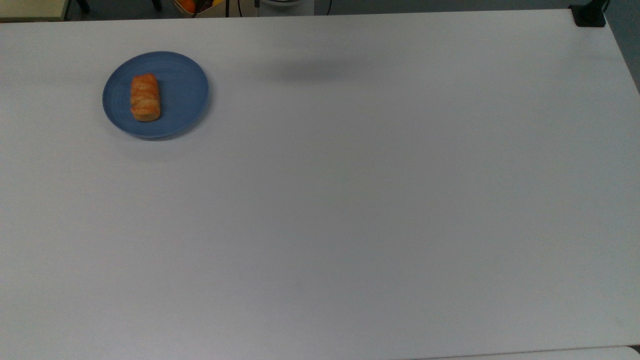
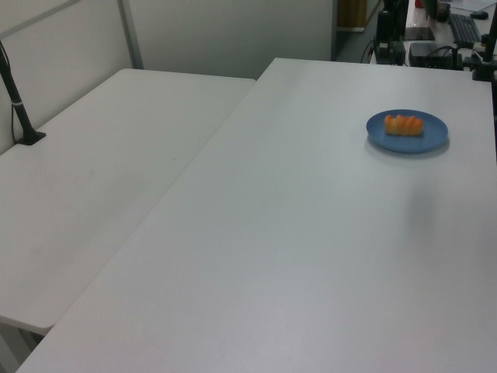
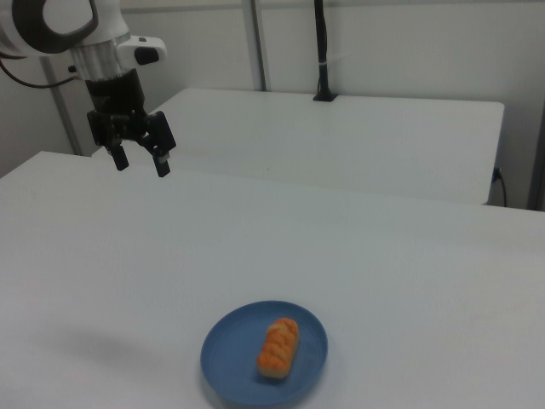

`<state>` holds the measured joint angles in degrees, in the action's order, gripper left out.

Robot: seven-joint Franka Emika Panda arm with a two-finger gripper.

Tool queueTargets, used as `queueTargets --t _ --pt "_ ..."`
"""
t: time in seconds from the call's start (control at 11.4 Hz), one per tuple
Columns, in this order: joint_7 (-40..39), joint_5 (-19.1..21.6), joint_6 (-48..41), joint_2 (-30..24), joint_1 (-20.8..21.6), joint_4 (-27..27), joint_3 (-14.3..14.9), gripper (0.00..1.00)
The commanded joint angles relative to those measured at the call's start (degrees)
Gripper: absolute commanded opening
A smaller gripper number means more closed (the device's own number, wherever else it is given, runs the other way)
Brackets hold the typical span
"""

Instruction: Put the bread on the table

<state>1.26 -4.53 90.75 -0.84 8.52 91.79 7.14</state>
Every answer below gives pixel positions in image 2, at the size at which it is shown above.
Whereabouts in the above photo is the black clamp camera mount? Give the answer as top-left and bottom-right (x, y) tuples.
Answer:
(464, 15), (497, 83)

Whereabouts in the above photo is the black keyboard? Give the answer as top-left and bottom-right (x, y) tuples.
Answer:
(449, 13), (483, 44)

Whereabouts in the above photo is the grey metal partition post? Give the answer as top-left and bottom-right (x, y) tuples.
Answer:
(117, 0), (145, 71)

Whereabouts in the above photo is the black slanted stand pole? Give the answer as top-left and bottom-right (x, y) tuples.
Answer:
(0, 40), (47, 147)

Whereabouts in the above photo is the thin black stand cable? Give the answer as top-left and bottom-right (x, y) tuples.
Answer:
(10, 103), (19, 145)

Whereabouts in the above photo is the blue round plate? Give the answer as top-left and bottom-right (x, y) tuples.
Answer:
(366, 109), (450, 155)

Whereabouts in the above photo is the black device with cables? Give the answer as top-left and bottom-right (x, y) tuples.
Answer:
(424, 45), (465, 71)

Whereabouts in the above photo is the black mini computer box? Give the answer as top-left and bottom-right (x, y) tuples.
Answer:
(408, 41), (440, 65)

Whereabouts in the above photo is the wooden cabinet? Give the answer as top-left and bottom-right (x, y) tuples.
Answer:
(336, 0), (368, 30)

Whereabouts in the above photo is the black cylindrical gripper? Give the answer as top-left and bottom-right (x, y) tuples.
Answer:
(377, 0), (403, 40)

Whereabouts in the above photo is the black electronics box with cables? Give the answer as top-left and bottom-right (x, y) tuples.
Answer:
(373, 37), (406, 65)

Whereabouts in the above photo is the orange twisted bread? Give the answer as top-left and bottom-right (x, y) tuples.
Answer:
(384, 113), (425, 138)

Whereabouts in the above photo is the black flat tablet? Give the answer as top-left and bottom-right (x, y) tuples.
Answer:
(404, 26), (436, 41)

